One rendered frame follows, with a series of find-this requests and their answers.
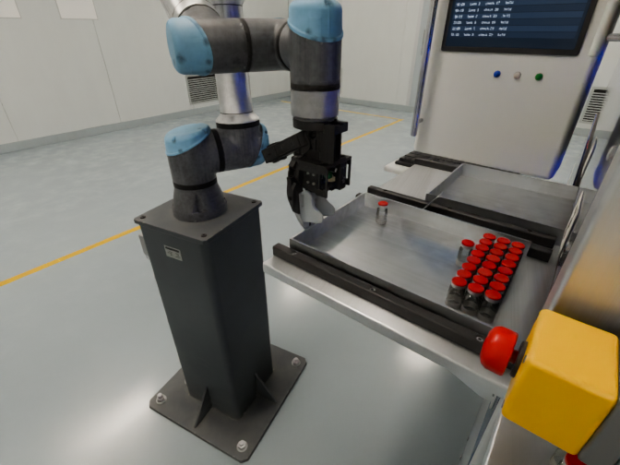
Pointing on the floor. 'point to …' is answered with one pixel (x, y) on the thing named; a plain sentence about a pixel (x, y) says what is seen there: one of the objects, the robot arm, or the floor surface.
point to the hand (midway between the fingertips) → (305, 223)
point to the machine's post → (587, 274)
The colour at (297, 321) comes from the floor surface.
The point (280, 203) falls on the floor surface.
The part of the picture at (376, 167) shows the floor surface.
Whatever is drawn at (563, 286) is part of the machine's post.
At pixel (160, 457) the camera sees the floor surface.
